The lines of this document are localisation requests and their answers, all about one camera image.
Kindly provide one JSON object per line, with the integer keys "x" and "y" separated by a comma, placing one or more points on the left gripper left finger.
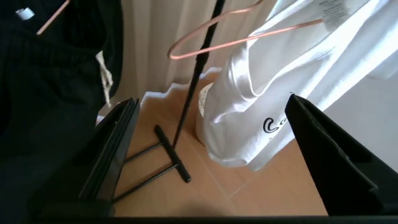
{"x": 93, "y": 174}

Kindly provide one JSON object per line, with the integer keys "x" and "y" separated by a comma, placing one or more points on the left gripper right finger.
{"x": 335, "y": 174}

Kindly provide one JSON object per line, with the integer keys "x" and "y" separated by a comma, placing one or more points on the black shorts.
{"x": 46, "y": 93}

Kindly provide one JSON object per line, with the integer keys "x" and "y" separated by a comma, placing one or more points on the white garment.
{"x": 280, "y": 77}

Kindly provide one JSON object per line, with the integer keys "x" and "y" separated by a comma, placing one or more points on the pink clothes hanger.
{"x": 192, "y": 56}
{"x": 51, "y": 20}

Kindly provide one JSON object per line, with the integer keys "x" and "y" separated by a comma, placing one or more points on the white laundry basket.
{"x": 205, "y": 96}

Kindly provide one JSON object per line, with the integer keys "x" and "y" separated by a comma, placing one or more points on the black clothes rack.
{"x": 199, "y": 68}

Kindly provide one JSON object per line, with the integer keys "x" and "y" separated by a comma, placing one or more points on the beige curtain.
{"x": 155, "y": 37}

